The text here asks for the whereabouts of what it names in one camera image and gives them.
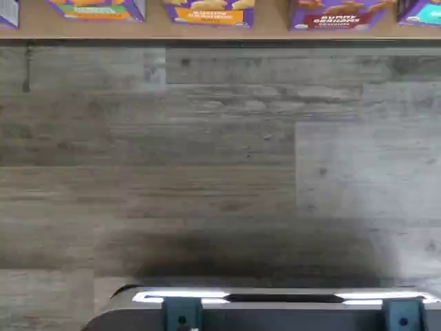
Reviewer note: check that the teal bracket with hole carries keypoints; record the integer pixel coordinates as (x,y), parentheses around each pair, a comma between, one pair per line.
(403,312)
(182,310)

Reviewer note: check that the tan wooden shelf board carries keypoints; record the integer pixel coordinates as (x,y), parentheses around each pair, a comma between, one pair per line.
(103,31)

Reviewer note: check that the purple box with white panel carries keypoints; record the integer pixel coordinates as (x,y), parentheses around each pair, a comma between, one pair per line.
(8,13)

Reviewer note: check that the purple box with teal patch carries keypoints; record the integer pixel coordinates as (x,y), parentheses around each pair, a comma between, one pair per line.
(420,12)

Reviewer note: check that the purple box with orange patch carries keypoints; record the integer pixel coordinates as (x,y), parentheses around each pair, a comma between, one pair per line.
(210,13)

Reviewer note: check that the dark glossy robot base platform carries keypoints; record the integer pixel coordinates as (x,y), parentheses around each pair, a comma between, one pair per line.
(293,317)

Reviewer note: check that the purple box with green patch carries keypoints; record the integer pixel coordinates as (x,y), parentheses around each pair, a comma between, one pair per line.
(96,8)

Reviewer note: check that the purple box with brown patch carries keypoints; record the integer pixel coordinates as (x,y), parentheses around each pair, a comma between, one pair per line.
(337,17)

